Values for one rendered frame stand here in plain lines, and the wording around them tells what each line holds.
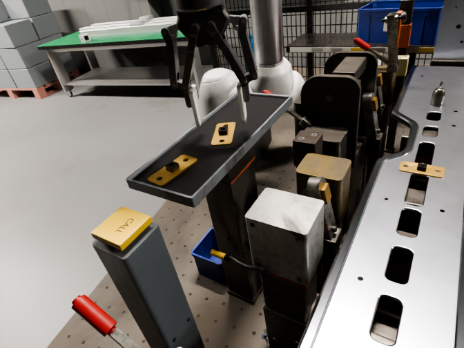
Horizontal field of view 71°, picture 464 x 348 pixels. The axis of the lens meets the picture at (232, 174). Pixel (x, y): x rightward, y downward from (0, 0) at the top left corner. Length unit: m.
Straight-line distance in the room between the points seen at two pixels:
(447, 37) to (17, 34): 5.21
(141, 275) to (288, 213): 0.23
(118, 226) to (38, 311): 1.73
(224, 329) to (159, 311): 0.34
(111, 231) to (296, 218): 0.26
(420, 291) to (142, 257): 0.40
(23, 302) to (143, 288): 1.81
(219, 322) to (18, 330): 1.46
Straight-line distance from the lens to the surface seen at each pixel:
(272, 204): 0.52
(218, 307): 0.91
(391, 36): 1.17
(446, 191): 0.76
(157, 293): 0.54
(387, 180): 0.76
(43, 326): 2.10
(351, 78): 0.75
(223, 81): 1.19
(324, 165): 0.65
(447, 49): 1.46
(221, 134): 0.61
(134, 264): 0.47
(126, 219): 0.48
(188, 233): 1.10
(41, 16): 6.00
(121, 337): 0.45
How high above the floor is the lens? 1.45
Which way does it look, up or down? 35 degrees down
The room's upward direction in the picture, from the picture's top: 10 degrees counter-clockwise
